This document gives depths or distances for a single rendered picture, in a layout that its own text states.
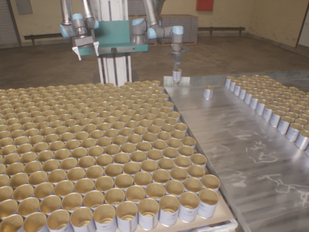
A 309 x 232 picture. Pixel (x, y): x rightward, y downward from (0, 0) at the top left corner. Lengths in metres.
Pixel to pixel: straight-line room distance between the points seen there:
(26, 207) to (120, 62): 1.79
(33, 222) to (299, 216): 0.92
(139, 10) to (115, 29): 5.77
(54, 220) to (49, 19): 9.30
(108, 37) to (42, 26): 7.86
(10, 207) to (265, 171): 1.01
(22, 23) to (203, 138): 9.52
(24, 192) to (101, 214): 0.30
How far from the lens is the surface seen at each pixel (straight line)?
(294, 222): 0.91
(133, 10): 7.85
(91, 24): 1.81
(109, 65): 2.30
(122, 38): 2.15
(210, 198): 0.80
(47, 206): 0.81
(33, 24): 9.98
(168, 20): 8.12
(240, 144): 1.14
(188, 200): 0.78
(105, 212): 0.74
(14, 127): 1.23
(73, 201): 0.79
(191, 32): 8.46
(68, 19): 1.95
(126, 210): 0.74
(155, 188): 0.77
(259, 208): 0.88
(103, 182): 0.81
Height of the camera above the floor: 1.75
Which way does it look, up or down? 32 degrees down
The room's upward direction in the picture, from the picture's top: straight up
